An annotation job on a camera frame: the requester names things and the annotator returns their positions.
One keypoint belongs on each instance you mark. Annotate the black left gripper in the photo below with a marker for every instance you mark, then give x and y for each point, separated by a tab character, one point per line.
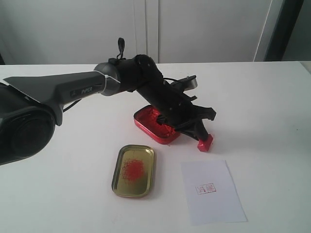
175	107

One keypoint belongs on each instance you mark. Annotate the red stamp block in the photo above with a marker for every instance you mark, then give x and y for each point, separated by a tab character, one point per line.
204	145

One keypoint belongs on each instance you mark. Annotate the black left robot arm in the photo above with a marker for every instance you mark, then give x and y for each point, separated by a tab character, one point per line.
31	107

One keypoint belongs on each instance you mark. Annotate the red ink paste tin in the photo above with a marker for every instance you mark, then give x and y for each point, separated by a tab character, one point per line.
145	119

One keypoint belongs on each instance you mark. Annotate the white paper sheet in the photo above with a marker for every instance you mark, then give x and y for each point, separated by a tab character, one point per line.
211	193

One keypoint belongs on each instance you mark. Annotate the gold tin lid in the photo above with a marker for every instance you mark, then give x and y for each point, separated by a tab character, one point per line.
134	171

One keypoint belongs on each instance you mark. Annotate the white cabinet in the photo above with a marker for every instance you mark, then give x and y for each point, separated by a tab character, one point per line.
170	31

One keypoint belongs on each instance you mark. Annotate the white cable tie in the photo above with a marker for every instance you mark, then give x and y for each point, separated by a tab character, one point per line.
111	85

